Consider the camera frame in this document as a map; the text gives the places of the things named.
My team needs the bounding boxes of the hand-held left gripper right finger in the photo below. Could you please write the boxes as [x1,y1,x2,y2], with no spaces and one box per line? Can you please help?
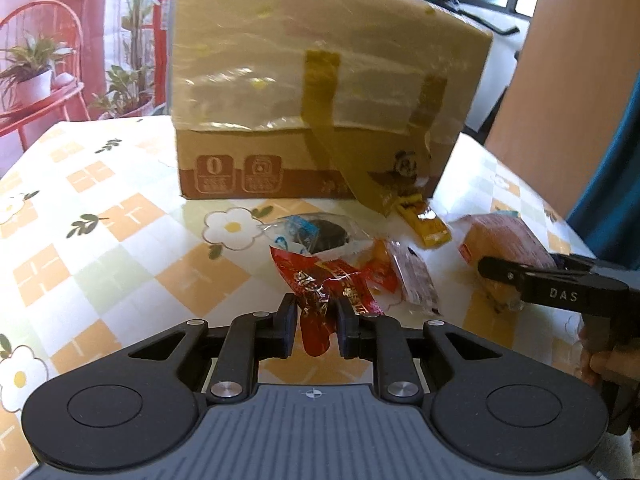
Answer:
[336,297,506,407]

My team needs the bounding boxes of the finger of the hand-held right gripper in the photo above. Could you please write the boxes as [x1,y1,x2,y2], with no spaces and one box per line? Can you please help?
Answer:
[551,253,600,273]
[476,255,632,318]

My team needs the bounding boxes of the yellow snack packet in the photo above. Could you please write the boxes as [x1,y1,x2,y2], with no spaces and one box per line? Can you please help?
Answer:
[392,194,452,251]

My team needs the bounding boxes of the orange bread packet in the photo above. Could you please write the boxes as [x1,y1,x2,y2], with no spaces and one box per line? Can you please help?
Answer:
[457,212,559,314]

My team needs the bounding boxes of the clear packet with dark cookie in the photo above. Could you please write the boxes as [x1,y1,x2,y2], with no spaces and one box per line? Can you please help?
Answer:
[254,213,374,262]

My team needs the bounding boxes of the brown cardboard box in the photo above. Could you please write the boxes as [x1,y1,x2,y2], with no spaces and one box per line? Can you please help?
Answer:
[167,0,496,217]

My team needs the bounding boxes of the checked floral tablecloth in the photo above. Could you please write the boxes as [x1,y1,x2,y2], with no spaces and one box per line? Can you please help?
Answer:
[0,115,601,480]

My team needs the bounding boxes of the pink clear snack packet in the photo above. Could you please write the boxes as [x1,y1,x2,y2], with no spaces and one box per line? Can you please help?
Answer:
[372,239,444,318]

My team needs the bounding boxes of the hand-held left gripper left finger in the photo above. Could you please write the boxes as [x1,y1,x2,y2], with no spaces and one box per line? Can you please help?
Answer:
[127,292,301,407]

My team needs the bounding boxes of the person's right hand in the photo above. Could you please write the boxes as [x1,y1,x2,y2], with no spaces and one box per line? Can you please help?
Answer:
[576,327,617,387]

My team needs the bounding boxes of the red snack packet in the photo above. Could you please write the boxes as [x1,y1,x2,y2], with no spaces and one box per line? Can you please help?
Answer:
[269,244,387,357]

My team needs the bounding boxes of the teal cloth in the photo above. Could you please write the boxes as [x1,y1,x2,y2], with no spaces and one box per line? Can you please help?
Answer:
[565,94,640,262]

